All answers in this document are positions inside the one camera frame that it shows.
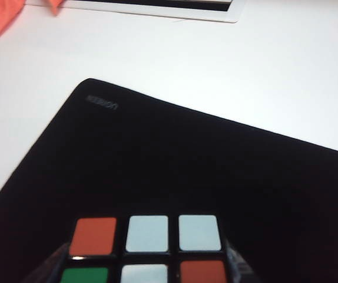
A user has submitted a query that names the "multicoloured Rubik's cube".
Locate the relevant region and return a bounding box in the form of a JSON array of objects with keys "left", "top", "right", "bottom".
[{"left": 58, "top": 211, "right": 237, "bottom": 283}]

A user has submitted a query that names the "black mouse pad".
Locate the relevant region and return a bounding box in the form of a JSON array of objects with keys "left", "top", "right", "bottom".
[{"left": 0, "top": 78, "right": 338, "bottom": 283}]

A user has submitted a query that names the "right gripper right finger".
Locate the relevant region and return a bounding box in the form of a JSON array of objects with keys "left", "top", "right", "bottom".
[{"left": 223, "top": 240, "right": 263, "bottom": 283}]

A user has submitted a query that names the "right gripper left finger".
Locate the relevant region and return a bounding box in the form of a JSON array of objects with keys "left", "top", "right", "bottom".
[{"left": 21, "top": 241, "right": 69, "bottom": 283}]

